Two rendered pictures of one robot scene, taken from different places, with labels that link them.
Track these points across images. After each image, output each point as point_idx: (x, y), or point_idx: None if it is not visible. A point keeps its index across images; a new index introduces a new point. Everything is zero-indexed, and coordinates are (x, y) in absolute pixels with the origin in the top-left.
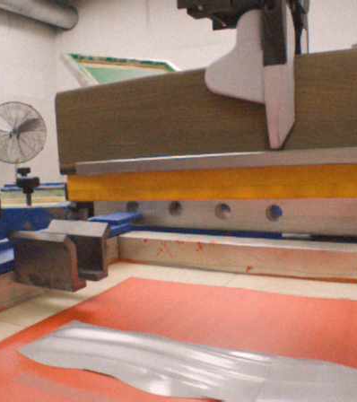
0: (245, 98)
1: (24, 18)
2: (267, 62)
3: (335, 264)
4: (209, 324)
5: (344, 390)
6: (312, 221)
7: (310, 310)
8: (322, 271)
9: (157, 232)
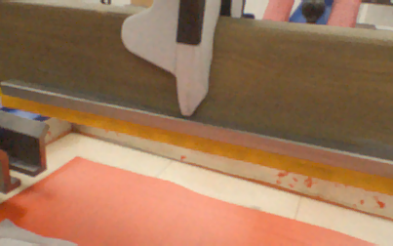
0: (159, 65)
1: None
2: (180, 39)
3: (256, 168)
4: (128, 232)
5: None
6: None
7: (220, 222)
8: (244, 172)
9: None
